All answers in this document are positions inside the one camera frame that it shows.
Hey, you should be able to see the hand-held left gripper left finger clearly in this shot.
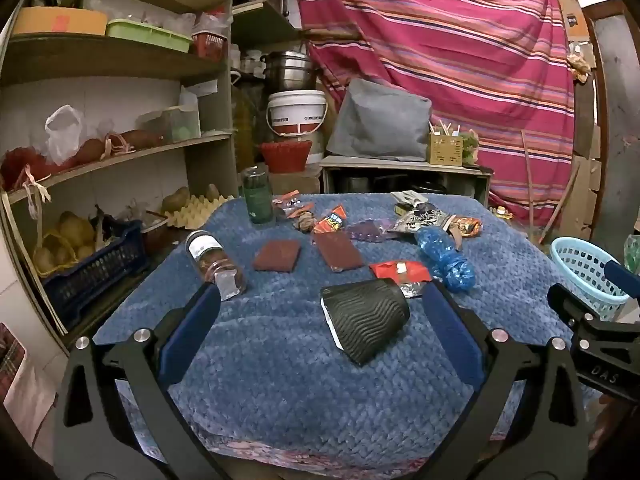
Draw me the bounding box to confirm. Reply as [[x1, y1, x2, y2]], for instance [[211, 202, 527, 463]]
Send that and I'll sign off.
[[54, 282, 223, 480]]

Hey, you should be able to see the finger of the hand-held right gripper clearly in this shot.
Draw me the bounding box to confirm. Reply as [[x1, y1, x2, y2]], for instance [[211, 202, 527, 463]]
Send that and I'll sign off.
[[547, 284, 599, 332], [603, 259, 640, 304]]

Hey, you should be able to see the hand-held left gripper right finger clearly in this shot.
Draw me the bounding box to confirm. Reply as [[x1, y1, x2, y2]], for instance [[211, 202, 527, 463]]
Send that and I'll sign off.
[[422, 280, 589, 480]]

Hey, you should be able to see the light blue plastic basket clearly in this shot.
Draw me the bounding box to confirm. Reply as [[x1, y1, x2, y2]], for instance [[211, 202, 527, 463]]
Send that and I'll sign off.
[[550, 236, 632, 322]]

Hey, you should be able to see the blue plastic bag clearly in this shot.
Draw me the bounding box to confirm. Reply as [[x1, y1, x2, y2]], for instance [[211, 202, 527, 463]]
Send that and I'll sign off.
[[414, 226, 476, 294]]

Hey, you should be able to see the red and white wrapper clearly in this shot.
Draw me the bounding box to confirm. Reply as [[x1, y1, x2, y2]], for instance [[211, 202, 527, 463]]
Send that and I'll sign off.
[[369, 260, 432, 299]]

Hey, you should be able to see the black wavy paper cup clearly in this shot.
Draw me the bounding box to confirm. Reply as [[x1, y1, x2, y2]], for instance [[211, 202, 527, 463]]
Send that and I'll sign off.
[[320, 282, 412, 367]]

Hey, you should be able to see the black and white wrapper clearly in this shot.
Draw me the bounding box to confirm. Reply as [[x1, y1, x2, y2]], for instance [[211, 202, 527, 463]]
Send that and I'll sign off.
[[389, 209, 449, 235]]

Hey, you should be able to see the brown square sheet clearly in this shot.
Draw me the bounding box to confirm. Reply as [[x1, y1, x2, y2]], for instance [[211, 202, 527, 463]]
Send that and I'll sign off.
[[312, 232, 365, 274], [252, 240, 303, 274]]

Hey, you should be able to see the glass jar with white label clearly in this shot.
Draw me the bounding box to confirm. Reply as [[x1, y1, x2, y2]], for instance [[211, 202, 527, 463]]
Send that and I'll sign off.
[[185, 230, 249, 302]]

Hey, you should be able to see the large orange snack packet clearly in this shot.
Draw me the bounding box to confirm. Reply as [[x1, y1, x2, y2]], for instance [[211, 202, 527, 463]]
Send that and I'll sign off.
[[446, 214, 484, 239]]

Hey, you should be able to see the dark blue plastic crate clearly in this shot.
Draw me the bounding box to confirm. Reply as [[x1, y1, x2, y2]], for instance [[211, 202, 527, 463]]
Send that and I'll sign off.
[[42, 219, 149, 319]]

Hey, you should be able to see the yellow egg carton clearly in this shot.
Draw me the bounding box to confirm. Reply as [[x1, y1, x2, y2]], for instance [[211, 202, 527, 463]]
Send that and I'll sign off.
[[164, 193, 236, 229]]

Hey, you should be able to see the purple clear packet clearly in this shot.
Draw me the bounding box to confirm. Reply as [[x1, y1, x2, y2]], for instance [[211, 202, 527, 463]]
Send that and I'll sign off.
[[346, 218, 397, 242]]

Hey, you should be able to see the crumpled grey white wrapper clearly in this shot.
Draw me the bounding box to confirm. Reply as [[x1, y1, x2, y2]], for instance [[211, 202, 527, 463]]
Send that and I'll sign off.
[[391, 190, 432, 209]]

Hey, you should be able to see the dark green bottle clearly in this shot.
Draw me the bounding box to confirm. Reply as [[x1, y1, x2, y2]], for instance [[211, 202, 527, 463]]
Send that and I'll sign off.
[[241, 166, 276, 229]]

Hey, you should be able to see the yellow net bag of potatoes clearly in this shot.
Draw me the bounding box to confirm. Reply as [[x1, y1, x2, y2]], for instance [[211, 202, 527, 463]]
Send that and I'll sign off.
[[32, 210, 97, 279]]

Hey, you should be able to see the small orange snack packet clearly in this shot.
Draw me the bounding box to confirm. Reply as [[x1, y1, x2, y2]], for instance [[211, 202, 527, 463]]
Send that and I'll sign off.
[[312, 205, 349, 235]]

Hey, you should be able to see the grey low cabinet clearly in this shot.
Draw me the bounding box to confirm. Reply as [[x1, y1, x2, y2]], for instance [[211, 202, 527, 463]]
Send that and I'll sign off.
[[319, 155, 494, 209]]

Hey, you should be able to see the wooden utensil box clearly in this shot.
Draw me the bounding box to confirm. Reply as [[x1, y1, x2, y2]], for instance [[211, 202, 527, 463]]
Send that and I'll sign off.
[[427, 131, 465, 166]]

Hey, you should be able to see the green leafy bunch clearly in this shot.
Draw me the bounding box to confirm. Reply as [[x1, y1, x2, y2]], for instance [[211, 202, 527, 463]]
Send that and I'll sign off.
[[462, 131, 481, 166]]

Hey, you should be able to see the red plastic basket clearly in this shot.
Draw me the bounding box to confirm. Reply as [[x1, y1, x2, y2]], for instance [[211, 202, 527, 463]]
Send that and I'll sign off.
[[258, 140, 314, 174]]

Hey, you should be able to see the large cooking oil bottle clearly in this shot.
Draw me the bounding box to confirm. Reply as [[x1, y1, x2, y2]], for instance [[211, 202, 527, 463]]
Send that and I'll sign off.
[[232, 72, 266, 171]]

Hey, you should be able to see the grey cushion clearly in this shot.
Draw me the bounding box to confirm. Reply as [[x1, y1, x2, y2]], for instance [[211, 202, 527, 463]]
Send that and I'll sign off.
[[326, 78, 433, 162]]

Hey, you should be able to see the white plastic bag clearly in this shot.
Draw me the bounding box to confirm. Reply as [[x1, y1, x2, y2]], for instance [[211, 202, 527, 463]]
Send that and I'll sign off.
[[44, 104, 86, 164]]

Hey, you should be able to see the white plastic bucket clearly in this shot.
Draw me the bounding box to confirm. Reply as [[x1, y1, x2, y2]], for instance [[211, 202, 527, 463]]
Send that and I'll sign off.
[[266, 90, 329, 137]]

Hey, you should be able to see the steel cooking pot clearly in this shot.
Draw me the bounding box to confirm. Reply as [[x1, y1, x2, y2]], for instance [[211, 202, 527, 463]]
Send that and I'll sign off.
[[262, 51, 321, 94]]

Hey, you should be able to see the wooden shelf unit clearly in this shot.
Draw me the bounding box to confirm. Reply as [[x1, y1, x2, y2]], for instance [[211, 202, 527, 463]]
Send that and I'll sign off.
[[0, 0, 306, 341]]

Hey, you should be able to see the red striped hanging cloth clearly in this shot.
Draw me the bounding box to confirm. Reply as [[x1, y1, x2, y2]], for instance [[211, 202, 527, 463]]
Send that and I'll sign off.
[[292, 0, 583, 226]]

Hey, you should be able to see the small red mesh basket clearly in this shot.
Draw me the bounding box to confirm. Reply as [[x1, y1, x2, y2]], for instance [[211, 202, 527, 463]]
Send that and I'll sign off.
[[192, 32, 229, 61]]

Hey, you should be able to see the green plastic tray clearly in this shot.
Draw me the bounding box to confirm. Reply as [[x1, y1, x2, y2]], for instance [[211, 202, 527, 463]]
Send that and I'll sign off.
[[105, 18, 194, 54]]

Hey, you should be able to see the yellow round box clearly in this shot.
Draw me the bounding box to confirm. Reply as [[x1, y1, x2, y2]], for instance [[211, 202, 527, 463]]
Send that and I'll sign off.
[[12, 7, 109, 37]]

